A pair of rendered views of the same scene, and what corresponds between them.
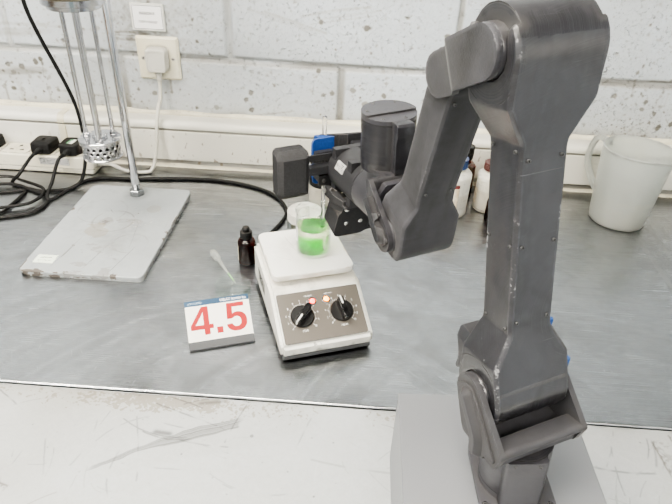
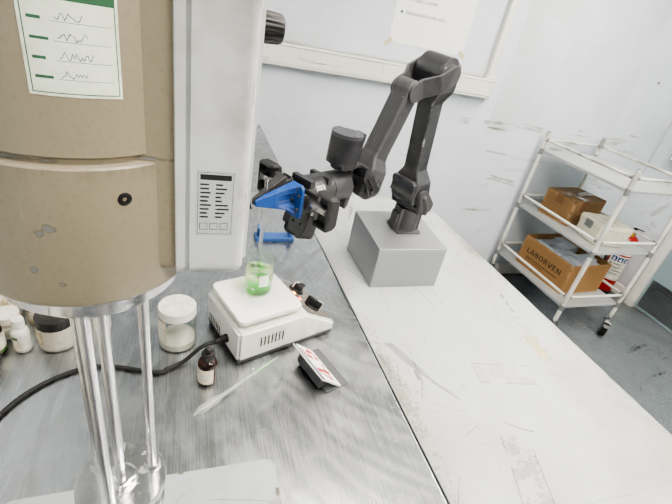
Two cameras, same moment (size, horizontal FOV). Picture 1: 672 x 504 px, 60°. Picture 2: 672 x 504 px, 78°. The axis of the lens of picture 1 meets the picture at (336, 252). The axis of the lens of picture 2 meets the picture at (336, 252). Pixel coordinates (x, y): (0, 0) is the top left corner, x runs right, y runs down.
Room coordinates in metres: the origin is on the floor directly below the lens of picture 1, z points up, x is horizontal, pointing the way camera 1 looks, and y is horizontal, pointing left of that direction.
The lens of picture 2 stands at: (0.85, 0.63, 1.43)
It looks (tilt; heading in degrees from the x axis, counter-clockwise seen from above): 29 degrees down; 245
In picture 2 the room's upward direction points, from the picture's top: 12 degrees clockwise
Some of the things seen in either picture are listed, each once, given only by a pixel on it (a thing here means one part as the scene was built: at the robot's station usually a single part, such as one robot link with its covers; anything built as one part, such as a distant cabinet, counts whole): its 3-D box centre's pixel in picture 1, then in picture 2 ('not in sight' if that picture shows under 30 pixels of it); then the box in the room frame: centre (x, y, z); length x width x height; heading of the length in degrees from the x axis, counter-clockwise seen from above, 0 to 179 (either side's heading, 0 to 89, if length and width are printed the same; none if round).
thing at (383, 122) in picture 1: (396, 174); (353, 163); (0.55, -0.06, 1.20); 0.11 x 0.08 x 0.12; 23
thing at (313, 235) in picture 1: (315, 228); (257, 271); (0.72, 0.03, 1.02); 0.06 x 0.05 x 0.08; 129
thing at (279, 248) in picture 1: (304, 251); (257, 296); (0.72, 0.05, 0.98); 0.12 x 0.12 x 0.01; 18
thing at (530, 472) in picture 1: (513, 454); (405, 216); (0.33, -0.16, 1.04); 0.07 x 0.07 x 0.06; 0
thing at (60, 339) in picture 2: (323, 188); (56, 327); (1.03, 0.03, 0.93); 0.05 x 0.05 x 0.06
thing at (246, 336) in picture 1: (219, 321); (320, 363); (0.63, 0.16, 0.92); 0.09 x 0.06 x 0.04; 108
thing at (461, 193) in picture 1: (453, 185); not in sight; (1.02, -0.22, 0.96); 0.06 x 0.06 x 0.11
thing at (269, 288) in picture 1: (308, 285); (267, 311); (0.70, 0.04, 0.94); 0.22 x 0.13 x 0.08; 18
